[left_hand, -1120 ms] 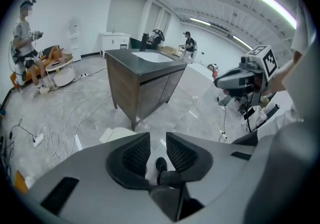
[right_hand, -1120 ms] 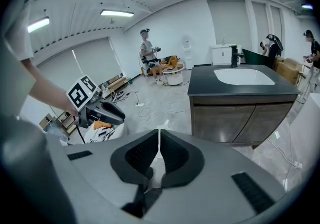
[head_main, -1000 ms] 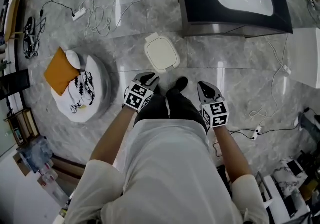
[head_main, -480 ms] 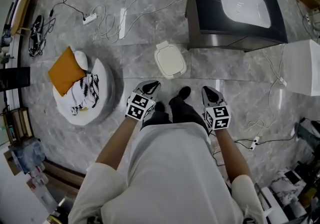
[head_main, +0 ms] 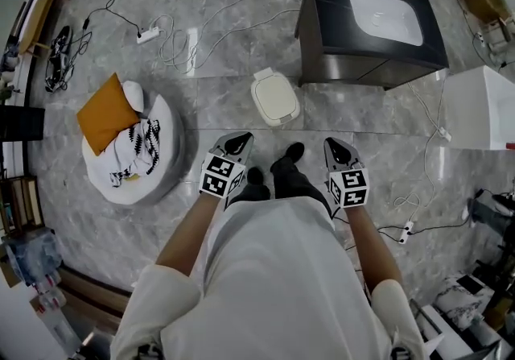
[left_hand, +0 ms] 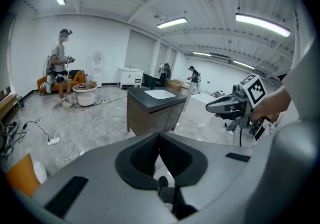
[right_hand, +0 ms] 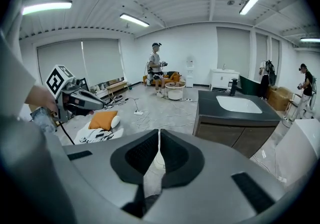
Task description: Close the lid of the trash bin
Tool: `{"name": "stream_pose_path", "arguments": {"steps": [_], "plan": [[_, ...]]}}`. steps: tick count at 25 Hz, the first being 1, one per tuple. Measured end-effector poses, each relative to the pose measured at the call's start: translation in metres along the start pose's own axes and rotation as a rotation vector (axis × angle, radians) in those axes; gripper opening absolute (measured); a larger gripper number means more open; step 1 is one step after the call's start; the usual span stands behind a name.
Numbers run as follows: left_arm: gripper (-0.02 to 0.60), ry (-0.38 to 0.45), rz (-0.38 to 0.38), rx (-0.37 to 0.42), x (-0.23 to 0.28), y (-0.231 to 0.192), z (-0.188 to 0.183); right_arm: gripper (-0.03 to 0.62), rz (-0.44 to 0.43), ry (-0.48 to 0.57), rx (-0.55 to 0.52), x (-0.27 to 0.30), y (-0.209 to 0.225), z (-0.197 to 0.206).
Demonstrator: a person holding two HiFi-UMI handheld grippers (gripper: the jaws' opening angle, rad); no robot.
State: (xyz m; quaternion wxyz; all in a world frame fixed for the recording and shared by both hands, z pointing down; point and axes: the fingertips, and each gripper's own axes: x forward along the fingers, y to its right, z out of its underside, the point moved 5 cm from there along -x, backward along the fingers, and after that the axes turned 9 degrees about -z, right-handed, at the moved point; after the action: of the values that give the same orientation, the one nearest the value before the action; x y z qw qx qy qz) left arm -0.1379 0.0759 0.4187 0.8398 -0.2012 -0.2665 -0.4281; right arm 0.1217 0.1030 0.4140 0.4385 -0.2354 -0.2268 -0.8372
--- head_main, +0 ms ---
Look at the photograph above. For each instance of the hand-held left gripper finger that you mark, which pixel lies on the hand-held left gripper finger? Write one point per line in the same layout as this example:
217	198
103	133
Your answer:
223	147
246	151

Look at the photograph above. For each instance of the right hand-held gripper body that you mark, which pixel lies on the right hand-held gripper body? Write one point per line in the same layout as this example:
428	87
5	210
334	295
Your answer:
350	187

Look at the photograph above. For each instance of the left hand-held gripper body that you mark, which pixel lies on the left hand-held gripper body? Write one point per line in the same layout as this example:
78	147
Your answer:
219	177

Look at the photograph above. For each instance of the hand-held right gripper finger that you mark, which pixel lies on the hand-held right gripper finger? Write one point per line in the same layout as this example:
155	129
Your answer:
348	157
330	155

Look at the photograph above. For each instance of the beige plastic bin lid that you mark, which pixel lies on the beige plastic bin lid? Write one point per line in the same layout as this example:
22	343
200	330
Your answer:
273	96

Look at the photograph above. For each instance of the person's left forearm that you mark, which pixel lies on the person's left forearm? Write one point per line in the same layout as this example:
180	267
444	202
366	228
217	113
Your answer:
189	233

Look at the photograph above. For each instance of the person's right forearm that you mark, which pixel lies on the person's right forearm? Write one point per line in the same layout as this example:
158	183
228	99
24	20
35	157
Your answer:
374	245

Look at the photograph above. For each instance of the person's black right shoe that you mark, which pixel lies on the person's black right shoe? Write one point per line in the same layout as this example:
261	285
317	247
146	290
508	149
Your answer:
293	152

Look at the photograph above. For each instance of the person's dark trousers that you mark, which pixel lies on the person's dark trousers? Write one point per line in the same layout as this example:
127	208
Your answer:
297	185

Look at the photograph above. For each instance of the grey round floor cushion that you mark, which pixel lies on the grey round floor cushion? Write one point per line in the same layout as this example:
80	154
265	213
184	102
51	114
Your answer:
169	149

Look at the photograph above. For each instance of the white power strip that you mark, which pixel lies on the white power strip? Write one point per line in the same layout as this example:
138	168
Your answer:
149	35
406	232

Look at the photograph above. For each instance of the black and white patterned blanket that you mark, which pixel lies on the black and white patterned blanket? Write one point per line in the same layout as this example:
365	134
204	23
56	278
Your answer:
137	149

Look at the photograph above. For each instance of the dark vanity cabinet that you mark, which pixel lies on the dark vanity cabinet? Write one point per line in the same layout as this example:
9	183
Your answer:
330	60

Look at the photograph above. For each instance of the white power adapter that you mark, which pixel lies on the white power adapter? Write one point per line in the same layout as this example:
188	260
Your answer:
444	134

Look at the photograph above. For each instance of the small white pillow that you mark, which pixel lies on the small white pillow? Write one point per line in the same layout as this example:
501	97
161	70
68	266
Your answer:
134	96

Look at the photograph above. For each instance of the person's white shirt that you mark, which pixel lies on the person's white shirt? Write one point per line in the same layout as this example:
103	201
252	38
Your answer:
273	282

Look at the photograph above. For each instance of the orange pillow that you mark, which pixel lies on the orange pillow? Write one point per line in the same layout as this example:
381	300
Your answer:
106	117

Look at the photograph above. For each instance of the white box table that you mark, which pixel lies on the white box table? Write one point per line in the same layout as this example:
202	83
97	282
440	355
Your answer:
475	108

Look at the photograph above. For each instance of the white sink basin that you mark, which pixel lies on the white sink basin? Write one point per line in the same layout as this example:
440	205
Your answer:
386	16

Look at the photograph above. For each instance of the marble pattern slab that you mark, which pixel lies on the marble pattern slab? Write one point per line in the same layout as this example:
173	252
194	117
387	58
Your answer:
462	302

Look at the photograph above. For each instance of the brown slatted wooden panel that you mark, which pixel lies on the brown slatted wooden panel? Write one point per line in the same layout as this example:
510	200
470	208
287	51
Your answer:
96	290

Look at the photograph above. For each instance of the wooden bookshelf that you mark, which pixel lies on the wooden bookshelf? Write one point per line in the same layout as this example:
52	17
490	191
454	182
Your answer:
22	205

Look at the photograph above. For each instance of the black monitor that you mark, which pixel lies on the black monitor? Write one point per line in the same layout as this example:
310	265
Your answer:
22	125

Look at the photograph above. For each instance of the clear plastic bag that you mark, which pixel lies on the clear plastic bag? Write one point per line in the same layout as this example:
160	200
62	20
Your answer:
32	255

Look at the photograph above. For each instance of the red label plastic bottle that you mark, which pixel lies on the red label plastic bottle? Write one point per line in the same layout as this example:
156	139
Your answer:
52	304
46	284

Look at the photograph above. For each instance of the wooden bench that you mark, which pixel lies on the wooden bench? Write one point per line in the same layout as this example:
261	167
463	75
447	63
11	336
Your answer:
42	16

